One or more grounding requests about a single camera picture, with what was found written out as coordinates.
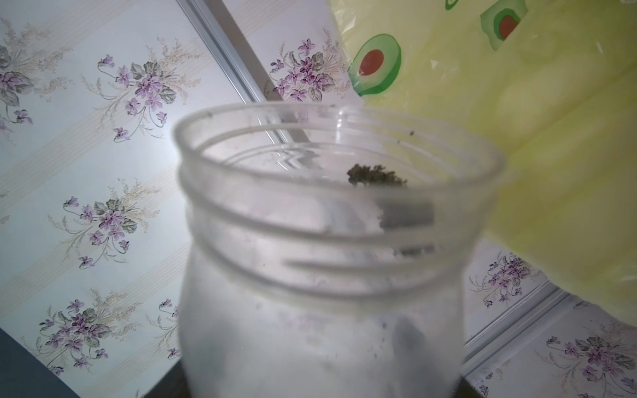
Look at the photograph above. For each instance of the glass tea jar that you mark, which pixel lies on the glass tea jar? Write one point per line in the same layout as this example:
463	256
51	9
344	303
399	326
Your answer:
299	284

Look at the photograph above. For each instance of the dark tea leaves pile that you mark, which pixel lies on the dark tea leaves pile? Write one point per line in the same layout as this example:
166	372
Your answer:
374	176

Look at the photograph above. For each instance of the green avocado print bag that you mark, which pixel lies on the green avocado print bag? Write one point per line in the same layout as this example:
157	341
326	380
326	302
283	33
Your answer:
553	84

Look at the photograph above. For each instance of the aluminium frame bars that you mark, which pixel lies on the aluminium frame bars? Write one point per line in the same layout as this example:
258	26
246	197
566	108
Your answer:
229	47

